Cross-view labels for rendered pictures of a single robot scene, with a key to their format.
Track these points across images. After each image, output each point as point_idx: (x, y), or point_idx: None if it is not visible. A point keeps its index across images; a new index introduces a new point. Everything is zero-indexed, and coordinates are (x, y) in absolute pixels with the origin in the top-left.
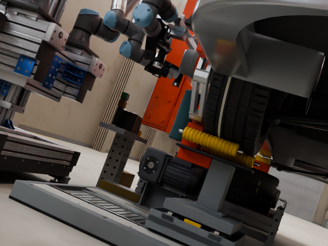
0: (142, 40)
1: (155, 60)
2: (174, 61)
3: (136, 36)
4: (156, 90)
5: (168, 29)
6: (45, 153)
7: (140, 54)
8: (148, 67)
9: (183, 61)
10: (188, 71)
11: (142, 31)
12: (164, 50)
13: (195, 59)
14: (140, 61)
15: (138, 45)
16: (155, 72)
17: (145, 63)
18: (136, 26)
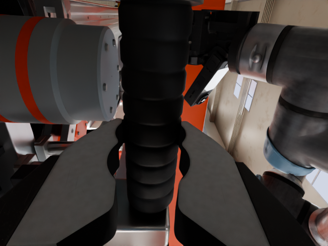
0: (279, 114)
1: (184, 14)
2: (196, 70)
3: (310, 130)
4: (218, 6)
5: (150, 245)
6: None
7: (286, 61)
8: (242, 21)
9: (88, 75)
10: (61, 35)
11: (285, 144)
12: (131, 127)
13: (38, 95)
14: (281, 33)
15: (298, 95)
16: (214, 14)
17: (257, 33)
18: (314, 163)
